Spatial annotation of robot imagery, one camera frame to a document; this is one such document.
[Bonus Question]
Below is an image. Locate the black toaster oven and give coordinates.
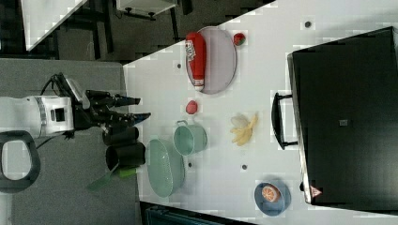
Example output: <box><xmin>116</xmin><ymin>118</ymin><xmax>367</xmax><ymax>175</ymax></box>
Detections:
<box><xmin>287</xmin><ymin>26</ymin><xmax>398</xmax><ymax>215</ymax></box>

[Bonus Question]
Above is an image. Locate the black cylinder cup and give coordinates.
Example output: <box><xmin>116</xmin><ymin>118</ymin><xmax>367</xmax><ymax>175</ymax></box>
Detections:
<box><xmin>102</xmin><ymin>127</ymin><xmax>139</xmax><ymax>146</ymax></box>
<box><xmin>106</xmin><ymin>142</ymin><xmax>145</xmax><ymax>170</ymax></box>

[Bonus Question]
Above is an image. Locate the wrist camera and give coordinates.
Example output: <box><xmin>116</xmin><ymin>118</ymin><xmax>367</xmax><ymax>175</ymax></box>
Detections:
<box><xmin>66</xmin><ymin>78</ymin><xmax>90</xmax><ymax>110</ymax></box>

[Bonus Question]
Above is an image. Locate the red strawberry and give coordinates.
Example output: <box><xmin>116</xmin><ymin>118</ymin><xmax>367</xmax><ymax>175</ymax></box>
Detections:
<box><xmin>186</xmin><ymin>100</ymin><xmax>198</xmax><ymax>114</ymax></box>

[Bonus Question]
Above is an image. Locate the grey round plate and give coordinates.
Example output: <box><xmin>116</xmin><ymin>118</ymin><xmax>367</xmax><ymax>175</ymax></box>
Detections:
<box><xmin>186</xmin><ymin>26</ymin><xmax>237</xmax><ymax>95</ymax></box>

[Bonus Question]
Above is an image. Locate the green spatula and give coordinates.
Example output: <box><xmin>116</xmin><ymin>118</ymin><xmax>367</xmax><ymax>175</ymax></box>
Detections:
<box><xmin>86</xmin><ymin>164</ymin><xmax>136</xmax><ymax>191</ymax></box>

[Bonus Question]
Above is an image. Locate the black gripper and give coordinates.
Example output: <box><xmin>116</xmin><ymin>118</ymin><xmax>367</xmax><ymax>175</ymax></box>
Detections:
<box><xmin>72</xmin><ymin>90</ymin><xmax>151</xmax><ymax>130</ymax></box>

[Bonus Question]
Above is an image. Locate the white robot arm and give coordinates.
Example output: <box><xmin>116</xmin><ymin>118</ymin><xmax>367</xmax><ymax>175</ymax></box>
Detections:
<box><xmin>1</xmin><ymin>90</ymin><xmax>151</xmax><ymax>139</ymax></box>

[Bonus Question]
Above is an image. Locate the green perforated colander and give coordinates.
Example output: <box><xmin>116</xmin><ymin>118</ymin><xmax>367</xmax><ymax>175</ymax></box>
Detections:
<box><xmin>145</xmin><ymin>139</ymin><xmax>185</xmax><ymax>198</ymax></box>

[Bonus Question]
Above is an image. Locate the peeled yellow banana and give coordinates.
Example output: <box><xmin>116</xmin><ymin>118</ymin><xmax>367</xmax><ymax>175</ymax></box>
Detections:
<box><xmin>230</xmin><ymin>114</ymin><xmax>258</xmax><ymax>146</ymax></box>

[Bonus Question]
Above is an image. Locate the green mug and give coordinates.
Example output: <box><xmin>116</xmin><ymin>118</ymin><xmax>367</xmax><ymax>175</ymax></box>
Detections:
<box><xmin>173</xmin><ymin>120</ymin><xmax>207</xmax><ymax>157</ymax></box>

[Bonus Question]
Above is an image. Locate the orange slice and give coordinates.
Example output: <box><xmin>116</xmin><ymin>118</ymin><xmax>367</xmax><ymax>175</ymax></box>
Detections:
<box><xmin>262</xmin><ymin>185</ymin><xmax>281</xmax><ymax>203</ymax></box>

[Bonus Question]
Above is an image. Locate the blue bowl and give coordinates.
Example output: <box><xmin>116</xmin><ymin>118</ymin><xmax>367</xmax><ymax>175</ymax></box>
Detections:
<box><xmin>253</xmin><ymin>180</ymin><xmax>291</xmax><ymax>217</ymax></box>

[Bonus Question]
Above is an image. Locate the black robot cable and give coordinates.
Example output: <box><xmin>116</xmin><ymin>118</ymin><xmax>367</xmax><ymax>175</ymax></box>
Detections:
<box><xmin>39</xmin><ymin>73</ymin><xmax>69</xmax><ymax>97</ymax></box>

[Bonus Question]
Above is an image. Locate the red ketchup bottle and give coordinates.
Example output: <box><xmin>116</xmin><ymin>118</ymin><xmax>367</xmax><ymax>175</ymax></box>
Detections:
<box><xmin>185</xmin><ymin>32</ymin><xmax>207</xmax><ymax>91</ymax></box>

